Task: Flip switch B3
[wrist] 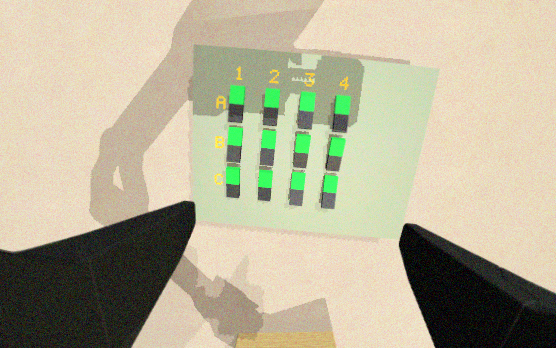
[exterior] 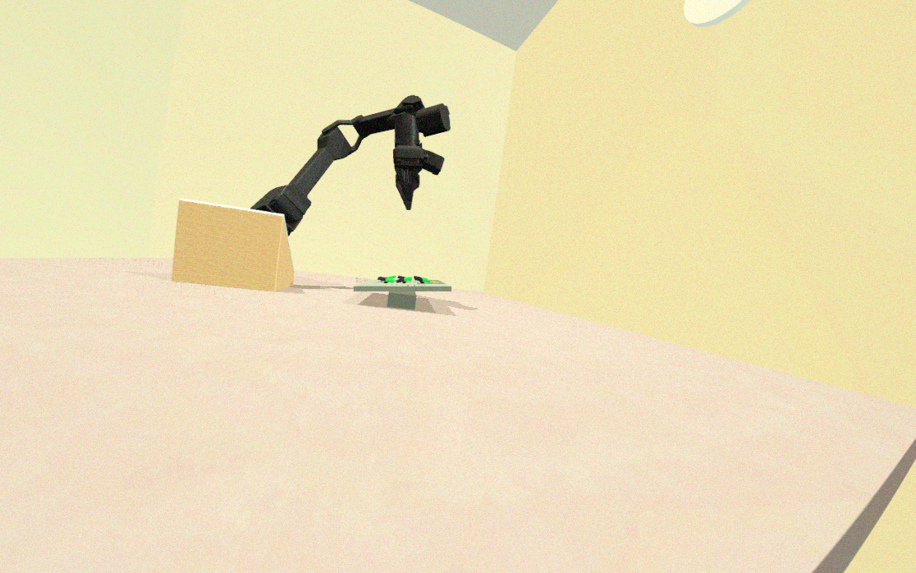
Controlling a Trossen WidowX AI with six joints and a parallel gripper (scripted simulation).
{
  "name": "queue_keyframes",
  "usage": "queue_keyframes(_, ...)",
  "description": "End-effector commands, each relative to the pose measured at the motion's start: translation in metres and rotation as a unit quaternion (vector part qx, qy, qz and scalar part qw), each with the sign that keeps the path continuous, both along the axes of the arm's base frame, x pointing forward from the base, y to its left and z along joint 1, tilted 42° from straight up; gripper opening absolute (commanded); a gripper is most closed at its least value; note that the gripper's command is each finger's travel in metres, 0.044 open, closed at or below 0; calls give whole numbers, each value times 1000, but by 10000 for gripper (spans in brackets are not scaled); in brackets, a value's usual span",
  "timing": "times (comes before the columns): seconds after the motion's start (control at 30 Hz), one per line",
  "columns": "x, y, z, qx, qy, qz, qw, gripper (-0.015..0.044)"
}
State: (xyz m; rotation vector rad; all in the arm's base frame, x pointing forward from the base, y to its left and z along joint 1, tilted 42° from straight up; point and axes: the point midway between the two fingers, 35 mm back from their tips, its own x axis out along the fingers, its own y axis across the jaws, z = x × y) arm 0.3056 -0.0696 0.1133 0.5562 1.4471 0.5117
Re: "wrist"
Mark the pale yellow switch panel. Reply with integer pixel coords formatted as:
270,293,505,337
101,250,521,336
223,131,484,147
193,44,440,240

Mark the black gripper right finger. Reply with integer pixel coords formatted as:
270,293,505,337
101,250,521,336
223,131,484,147
399,223,556,348

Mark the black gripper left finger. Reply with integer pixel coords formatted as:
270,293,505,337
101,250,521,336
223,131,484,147
0,201,196,348

